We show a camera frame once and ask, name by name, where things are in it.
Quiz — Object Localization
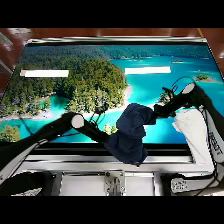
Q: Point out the black cable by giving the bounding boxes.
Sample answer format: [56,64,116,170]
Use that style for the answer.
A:
[170,75,198,93]

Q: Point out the white garment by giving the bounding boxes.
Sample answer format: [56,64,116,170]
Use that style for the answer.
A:
[172,107,214,167]

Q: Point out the silver frame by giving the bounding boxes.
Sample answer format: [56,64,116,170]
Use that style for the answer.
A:
[19,143,214,197]

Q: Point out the dark blue garment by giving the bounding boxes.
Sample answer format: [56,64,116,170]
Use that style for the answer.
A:
[104,103,158,167]

